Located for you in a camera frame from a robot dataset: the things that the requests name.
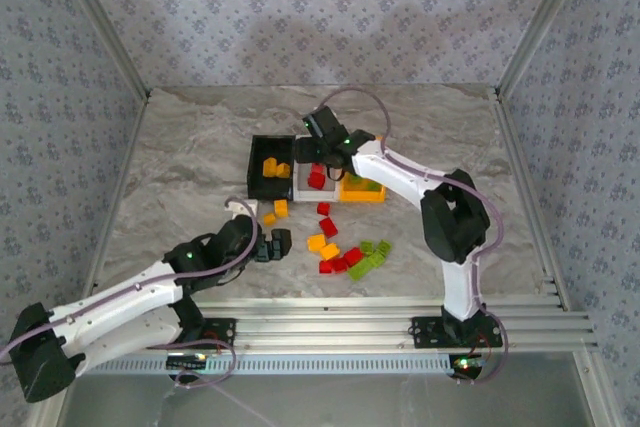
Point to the black plastic container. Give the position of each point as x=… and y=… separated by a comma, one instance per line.
x=260, y=188

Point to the right aluminium side rail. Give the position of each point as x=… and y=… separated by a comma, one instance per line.
x=520, y=172

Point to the tall orange-yellow lego brick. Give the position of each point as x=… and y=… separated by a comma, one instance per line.
x=270, y=167

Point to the left aluminium corner post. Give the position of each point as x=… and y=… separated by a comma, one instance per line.
x=104, y=22

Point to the aluminium frame leg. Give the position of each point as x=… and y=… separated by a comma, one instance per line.
x=595, y=387

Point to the right circuit board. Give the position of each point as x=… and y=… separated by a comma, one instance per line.
x=467, y=363

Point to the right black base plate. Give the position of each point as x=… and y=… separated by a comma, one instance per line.
x=425, y=333

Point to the aluminium corner post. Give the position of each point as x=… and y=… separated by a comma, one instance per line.
x=540, y=22
x=104, y=22

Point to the white plastic container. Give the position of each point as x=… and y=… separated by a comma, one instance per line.
x=302, y=188

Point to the wide aluminium base rail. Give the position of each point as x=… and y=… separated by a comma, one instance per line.
x=325, y=327

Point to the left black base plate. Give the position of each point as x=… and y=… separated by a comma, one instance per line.
x=222, y=331

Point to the aluminium side rail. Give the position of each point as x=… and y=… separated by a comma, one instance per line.
x=116, y=197
x=520, y=172

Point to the left aluminium side rail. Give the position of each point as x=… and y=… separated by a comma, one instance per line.
x=116, y=197

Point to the circuit board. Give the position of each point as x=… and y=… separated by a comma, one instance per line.
x=187, y=362
x=467, y=363

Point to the right aluminium corner post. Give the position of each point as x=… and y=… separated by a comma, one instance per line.
x=540, y=22

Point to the left circuit board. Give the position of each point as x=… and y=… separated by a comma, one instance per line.
x=187, y=362

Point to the red lego brick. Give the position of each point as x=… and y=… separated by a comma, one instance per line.
x=316, y=180
x=341, y=265
x=318, y=168
x=328, y=227
x=325, y=267
x=354, y=256
x=323, y=208

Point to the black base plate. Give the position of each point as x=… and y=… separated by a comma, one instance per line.
x=222, y=331
x=425, y=333

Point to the long light green lego brick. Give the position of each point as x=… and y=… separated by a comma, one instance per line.
x=365, y=268

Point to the orange plastic container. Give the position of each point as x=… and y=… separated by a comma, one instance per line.
x=360, y=196

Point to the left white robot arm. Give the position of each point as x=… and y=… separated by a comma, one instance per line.
x=125, y=292

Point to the yellow lego brick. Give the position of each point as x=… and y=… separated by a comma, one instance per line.
x=283, y=170
x=329, y=252
x=281, y=208
x=269, y=219
x=316, y=242

